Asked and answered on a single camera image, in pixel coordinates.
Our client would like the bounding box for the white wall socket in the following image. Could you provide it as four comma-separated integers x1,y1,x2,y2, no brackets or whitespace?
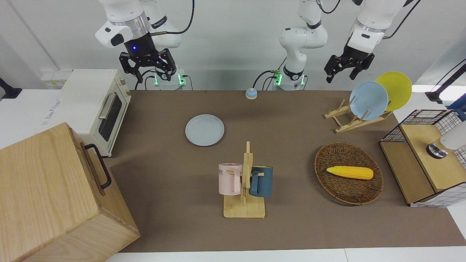
41,73,71,88

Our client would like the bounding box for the brown wicker basket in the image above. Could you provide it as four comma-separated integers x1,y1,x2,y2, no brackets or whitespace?
314,142,384,206

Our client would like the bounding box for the wooden mug tree stand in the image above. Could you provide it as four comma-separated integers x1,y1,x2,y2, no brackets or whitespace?
223,141,266,219

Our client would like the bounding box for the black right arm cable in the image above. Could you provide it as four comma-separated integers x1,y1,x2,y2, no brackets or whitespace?
149,0,195,36

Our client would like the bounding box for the pink mug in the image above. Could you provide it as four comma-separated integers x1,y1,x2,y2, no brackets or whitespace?
218,163,243,196

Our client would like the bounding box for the light blue plate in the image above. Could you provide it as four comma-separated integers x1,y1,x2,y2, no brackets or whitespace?
350,81,389,121

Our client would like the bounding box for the black cabinet handle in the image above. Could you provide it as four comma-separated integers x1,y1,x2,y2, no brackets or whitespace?
84,144,112,190

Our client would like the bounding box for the white toaster oven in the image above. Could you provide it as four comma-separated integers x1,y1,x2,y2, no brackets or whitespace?
41,69,132,158

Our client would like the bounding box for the yellow plate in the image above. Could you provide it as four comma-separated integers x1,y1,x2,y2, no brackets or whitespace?
375,71,412,112

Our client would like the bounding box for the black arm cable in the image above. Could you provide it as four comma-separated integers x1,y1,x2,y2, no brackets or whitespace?
317,0,422,39
149,0,195,36

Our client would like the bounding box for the wooden cabinet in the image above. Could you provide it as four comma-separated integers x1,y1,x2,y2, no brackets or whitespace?
0,122,141,262

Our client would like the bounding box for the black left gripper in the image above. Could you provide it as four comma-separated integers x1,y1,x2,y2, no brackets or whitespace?
324,44,375,84

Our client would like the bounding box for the black camera stand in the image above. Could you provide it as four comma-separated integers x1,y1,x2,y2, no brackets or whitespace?
425,58,466,104
0,78,22,100

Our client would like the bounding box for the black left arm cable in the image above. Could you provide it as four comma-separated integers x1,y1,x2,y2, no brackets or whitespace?
317,0,422,39

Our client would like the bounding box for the wooden plate rack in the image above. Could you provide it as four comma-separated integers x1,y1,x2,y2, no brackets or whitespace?
324,99,394,134

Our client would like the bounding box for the black wire wooden shelf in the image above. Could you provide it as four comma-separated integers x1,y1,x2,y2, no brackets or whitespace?
379,109,466,208

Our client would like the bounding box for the yellow corn cob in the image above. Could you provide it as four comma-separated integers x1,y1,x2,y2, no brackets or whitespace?
326,166,374,180

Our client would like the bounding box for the teal mug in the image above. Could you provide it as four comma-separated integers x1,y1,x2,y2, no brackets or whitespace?
249,166,273,198

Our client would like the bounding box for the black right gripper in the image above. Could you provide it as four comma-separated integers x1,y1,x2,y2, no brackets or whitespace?
119,33,178,84

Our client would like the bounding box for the white cylinder with metal ring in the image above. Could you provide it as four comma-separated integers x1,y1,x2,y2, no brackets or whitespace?
427,120,466,159

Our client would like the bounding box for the blue object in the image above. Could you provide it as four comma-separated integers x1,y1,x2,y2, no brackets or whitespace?
447,94,466,122

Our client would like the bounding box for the black base cable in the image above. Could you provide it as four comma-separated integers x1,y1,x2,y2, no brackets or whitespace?
135,69,157,91
253,56,288,91

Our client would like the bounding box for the brown table mat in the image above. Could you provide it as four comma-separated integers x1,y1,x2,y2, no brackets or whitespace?
106,90,466,253

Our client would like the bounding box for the gray round plate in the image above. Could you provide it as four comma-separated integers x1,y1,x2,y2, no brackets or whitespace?
185,114,225,147

